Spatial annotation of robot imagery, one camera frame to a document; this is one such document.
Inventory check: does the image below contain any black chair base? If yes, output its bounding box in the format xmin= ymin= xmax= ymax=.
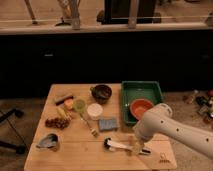
xmin=0 ymin=108 xmax=28 ymax=155

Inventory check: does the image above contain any wooden folding table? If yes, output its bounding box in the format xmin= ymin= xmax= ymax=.
xmin=24 ymin=84 xmax=177 ymax=171

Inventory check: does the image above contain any blue sponge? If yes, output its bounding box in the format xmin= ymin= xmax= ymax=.
xmin=98 ymin=118 xmax=118 ymax=132

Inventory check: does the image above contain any blue crumpled metal cup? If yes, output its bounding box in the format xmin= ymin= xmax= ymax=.
xmin=36 ymin=133 xmax=59 ymax=151

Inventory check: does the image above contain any white paper cup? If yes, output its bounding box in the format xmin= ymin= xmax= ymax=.
xmin=87 ymin=103 xmax=103 ymax=120

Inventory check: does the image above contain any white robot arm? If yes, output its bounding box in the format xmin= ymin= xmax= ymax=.
xmin=133 ymin=103 xmax=213 ymax=160

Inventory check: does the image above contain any yellow toy corn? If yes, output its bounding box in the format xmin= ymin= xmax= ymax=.
xmin=57 ymin=107 xmax=71 ymax=120

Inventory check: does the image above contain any green plastic tray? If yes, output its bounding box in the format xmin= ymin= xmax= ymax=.
xmin=121 ymin=81 xmax=163 ymax=126

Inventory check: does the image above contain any white dish brush black head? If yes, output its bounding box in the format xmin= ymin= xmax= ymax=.
xmin=103 ymin=137 xmax=152 ymax=156

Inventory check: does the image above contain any dark brown bowl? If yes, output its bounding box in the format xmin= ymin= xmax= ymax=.
xmin=90 ymin=84 xmax=112 ymax=104

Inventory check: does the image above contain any orange toy fruit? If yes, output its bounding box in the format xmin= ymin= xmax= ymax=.
xmin=64 ymin=99 xmax=74 ymax=110

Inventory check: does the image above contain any brown rectangular block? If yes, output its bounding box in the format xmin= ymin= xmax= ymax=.
xmin=54 ymin=94 xmax=73 ymax=106

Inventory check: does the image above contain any orange bowl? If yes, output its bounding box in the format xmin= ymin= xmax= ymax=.
xmin=129 ymin=99 xmax=153 ymax=120

